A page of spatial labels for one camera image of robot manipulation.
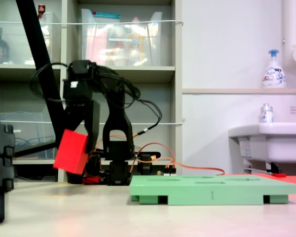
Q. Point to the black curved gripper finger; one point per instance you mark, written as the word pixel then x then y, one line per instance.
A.
pixel 74 118

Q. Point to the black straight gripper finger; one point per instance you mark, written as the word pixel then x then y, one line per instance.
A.
pixel 93 123

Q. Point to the red square block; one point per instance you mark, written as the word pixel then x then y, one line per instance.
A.
pixel 70 153

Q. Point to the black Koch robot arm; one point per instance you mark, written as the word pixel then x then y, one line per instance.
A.
pixel 118 123

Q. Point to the clear bin with supplies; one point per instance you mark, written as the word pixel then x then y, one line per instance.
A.
pixel 101 49

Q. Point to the clear plastic container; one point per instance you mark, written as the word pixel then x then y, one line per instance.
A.
pixel 19 49

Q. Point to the dark glass bottle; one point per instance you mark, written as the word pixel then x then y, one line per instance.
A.
pixel 1 49

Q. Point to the notched black stack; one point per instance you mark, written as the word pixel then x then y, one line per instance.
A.
pixel 0 160

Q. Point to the grey shelf unit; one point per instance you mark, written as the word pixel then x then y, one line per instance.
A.
pixel 177 74

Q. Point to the green shape sorting board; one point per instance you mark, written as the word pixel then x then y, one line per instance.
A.
pixel 199 193

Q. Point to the small clear sanitiser bottle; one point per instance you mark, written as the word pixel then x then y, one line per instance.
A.
pixel 267 116

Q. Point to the white foam soap bottle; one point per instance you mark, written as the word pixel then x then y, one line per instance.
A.
pixel 273 76

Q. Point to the white sink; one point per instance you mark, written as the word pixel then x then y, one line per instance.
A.
pixel 281 145

